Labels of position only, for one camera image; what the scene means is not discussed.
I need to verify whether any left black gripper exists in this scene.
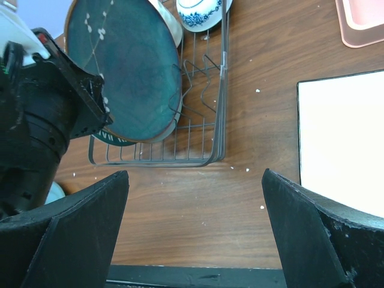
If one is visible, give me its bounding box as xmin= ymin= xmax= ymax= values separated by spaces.
xmin=1 ymin=28 xmax=112 ymax=216

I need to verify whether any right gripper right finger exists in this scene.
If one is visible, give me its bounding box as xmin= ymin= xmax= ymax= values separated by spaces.
xmin=262 ymin=169 xmax=383 ymax=287

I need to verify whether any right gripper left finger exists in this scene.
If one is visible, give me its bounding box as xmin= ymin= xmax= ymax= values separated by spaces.
xmin=1 ymin=170 xmax=129 ymax=287

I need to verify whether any white plate teal lettered rim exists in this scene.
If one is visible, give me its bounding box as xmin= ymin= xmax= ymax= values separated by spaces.
xmin=92 ymin=129 xmax=136 ymax=147

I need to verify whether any dark plate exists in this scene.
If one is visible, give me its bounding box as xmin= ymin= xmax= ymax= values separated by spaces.
xmin=65 ymin=1 xmax=182 ymax=142

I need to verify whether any green plate with flower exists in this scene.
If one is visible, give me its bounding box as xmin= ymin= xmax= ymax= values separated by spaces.
xmin=150 ymin=1 xmax=183 ymax=143

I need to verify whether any blue floral white bowl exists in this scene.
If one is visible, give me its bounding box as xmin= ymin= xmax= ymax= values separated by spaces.
xmin=176 ymin=0 xmax=233 ymax=33

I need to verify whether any grey-green round plate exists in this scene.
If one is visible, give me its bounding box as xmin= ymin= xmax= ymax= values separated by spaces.
xmin=44 ymin=182 xmax=65 ymax=205

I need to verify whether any salmon pink tray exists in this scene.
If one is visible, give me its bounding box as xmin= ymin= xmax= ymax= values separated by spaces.
xmin=335 ymin=0 xmax=383 ymax=49

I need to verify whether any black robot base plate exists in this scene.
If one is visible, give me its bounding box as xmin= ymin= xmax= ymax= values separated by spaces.
xmin=105 ymin=265 xmax=287 ymax=287

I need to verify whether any black wire dish rack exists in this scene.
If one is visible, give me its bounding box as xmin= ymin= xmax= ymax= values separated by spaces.
xmin=88 ymin=12 xmax=230 ymax=168

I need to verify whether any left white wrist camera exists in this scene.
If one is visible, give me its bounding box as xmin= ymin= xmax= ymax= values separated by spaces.
xmin=1 ymin=1 xmax=50 ymax=66

